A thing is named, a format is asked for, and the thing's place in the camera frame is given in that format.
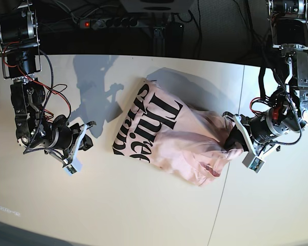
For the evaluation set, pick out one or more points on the white power strip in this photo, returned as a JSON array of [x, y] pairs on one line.
[[103, 23]]

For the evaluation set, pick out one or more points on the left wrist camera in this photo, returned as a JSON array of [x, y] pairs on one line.
[[253, 162]]

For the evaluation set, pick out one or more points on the black box under table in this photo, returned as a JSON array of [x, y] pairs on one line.
[[167, 41]]

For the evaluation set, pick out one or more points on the white box under table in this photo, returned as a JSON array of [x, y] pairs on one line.
[[159, 6]]

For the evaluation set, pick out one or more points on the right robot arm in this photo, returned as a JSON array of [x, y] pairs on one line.
[[36, 128]]

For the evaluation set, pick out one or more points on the pink T-shirt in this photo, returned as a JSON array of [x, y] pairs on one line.
[[162, 130]]

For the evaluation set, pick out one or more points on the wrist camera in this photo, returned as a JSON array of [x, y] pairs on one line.
[[253, 162], [73, 167]]

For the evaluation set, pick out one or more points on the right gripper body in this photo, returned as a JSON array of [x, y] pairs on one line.
[[66, 141]]

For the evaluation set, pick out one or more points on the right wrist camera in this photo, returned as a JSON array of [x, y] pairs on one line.
[[73, 167]]

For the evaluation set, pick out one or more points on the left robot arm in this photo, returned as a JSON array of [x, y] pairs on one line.
[[283, 80]]

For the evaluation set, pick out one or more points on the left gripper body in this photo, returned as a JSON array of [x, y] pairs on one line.
[[243, 124]]

